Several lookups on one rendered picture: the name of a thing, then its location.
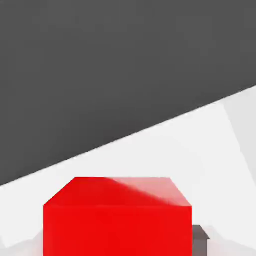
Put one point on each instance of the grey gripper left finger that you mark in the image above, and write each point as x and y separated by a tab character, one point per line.
30	249

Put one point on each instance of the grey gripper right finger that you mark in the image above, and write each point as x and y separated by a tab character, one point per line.
200	244

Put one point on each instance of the small red cube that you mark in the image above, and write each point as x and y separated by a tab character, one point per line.
118	228

